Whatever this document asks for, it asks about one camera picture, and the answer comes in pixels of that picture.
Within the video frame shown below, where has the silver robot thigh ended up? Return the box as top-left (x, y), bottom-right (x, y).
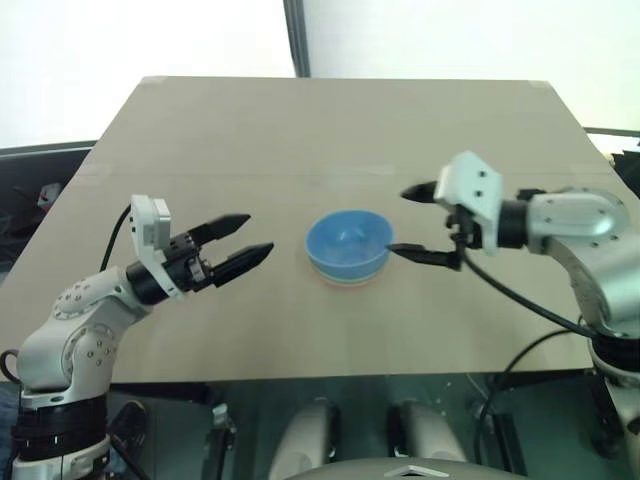
top-left (269, 397), bottom-right (342, 480)
top-left (398, 399), bottom-right (470, 465)

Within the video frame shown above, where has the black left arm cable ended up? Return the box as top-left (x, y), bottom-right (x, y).
top-left (0, 203), bottom-right (134, 386)

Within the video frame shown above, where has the silver right robot thigh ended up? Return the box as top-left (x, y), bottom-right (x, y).
top-left (398, 399), bottom-right (470, 465)

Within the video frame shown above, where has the dark rounded shape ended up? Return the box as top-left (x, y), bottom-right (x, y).
top-left (106, 398), bottom-right (152, 452)

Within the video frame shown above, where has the blue bowl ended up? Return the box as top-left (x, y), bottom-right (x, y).
top-left (305, 209), bottom-right (396, 279)

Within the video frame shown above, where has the grey robot torso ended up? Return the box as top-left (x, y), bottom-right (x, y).
top-left (282, 455), bottom-right (507, 480)

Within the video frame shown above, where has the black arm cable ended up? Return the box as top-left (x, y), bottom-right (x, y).
top-left (0, 203), bottom-right (134, 386)
top-left (458, 247), bottom-right (609, 480)

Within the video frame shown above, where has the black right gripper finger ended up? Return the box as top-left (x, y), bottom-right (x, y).
top-left (387, 239), bottom-right (467, 273)
top-left (399, 180), bottom-right (438, 204)

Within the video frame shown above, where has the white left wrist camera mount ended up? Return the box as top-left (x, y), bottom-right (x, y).
top-left (129, 193), bottom-right (190, 302)

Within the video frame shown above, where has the black clamp bracket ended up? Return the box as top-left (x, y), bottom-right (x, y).
top-left (208, 403), bottom-right (237, 480)

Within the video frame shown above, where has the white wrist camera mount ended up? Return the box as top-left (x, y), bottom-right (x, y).
top-left (433, 150), bottom-right (504, 257)
top-left (129, 193), bottom-right (190, 302)

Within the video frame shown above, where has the grey window post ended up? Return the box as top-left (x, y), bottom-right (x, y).
top-left (282, 0), bottom-right (312, 79)

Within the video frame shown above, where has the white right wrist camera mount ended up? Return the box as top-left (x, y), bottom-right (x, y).
top-left (433, 150), bottom-right (504, 257)

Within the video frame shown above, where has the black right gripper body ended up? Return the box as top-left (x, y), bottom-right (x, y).
top-left (446, 204), bottom-right (484, 252)

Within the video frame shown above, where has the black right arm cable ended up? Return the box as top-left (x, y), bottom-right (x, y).
top-left (458, 247), bottom-right (609, 480)

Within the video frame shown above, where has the black side desk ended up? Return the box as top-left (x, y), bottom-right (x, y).
top-left (0, 140), bottom-right (96, 269)

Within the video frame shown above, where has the silver left robot thigh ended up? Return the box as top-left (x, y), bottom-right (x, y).
top-left (269, 397), bottom-right (342, 480)

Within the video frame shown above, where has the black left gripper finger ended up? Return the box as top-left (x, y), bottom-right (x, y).
top-left (188, 213), bottom-right (252, 248)
top-left (212, 242), bottom-right (275, 290)

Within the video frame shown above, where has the pink bowl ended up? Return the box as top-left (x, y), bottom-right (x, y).
top-left (313, 269), bottom-right (389, 291)

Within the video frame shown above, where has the dark side furniture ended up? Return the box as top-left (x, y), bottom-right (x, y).
top-left (583, 124), bottom-right (640, 202)

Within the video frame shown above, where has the green bowl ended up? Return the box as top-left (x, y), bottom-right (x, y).
top-left (311, 264), bottom-right (387, 286)

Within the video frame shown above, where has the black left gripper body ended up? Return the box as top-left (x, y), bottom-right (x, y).
top-left (162, 230), bottom-right (219, 294)

